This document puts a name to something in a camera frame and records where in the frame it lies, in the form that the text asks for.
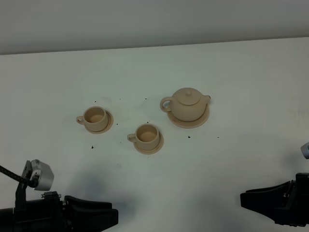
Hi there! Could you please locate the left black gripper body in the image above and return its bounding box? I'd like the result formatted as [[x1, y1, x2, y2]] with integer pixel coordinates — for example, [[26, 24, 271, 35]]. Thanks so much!
[[13, 190, 72, 232]]

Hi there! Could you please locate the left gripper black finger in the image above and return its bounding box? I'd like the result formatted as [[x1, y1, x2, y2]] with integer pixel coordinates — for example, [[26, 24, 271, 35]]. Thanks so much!
[[64, 196, 112, 209], [66, 209, 118, 232]]

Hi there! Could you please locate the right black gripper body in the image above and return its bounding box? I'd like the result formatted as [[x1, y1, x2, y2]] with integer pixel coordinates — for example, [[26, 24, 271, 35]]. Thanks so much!
[[284, 173, 309, 227]]

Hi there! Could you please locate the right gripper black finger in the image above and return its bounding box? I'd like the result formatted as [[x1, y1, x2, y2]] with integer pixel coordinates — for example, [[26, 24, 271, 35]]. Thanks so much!
[[242, 205, 290, 225], [240, 181, 295, 208]]

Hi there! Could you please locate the beige ceramic teapot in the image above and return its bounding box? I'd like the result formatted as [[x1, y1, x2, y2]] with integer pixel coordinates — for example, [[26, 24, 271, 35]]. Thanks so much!
[[160, 87, 211, 122]]

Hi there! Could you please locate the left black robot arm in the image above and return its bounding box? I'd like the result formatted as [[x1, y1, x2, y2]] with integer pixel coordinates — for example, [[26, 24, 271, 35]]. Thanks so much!
[[0, 191, 118, 232]]

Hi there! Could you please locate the beige teapot saucer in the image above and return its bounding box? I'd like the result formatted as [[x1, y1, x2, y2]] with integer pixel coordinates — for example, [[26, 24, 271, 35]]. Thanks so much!
[[167, 104, 210, 129]]

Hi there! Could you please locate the left beige teacup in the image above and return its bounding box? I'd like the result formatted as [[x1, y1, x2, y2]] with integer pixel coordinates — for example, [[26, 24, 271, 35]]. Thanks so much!
[[76, 106, 109, 132]]

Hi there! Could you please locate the beige teacup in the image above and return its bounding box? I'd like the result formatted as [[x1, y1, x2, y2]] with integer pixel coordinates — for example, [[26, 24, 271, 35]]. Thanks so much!
[[127, 123, 160, 151], [76, 106, 109, 132]]

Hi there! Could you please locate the left beige cup saucer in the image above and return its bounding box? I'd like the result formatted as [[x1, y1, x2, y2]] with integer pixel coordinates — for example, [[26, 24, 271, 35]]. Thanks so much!
[[84, 110, 113, 134]]

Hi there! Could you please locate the beige cup saucer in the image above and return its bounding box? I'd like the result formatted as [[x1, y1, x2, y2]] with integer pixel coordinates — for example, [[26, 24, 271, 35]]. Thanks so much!
[[133, 132, 164, 155], [84, 110, 113, 134]]

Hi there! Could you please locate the right beige teacup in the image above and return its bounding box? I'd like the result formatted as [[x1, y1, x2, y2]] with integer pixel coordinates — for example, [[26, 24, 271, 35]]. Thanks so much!
[[127, 123, 160, 151]]

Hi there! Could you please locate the right beige cup saucer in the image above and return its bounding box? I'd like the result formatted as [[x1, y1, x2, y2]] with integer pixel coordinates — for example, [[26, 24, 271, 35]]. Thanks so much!
[[133, 132, 164, 155]]

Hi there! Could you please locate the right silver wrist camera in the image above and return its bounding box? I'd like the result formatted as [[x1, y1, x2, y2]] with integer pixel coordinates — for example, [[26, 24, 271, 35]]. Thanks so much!
[[301, 142, 309, 159]]

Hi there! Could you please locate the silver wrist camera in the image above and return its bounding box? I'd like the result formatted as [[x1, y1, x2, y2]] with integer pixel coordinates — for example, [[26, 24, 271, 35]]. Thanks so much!
[[301, 142, 309, 159], [22, 159, 54, 191]]

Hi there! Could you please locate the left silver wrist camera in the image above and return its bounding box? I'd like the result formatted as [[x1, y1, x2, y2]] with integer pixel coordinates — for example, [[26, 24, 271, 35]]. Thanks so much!
[[22, 159, 54, 191]]

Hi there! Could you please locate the left braided camera cable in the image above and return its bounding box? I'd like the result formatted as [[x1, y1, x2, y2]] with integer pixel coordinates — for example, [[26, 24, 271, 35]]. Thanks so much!
[[0, 165, 27, 184]]

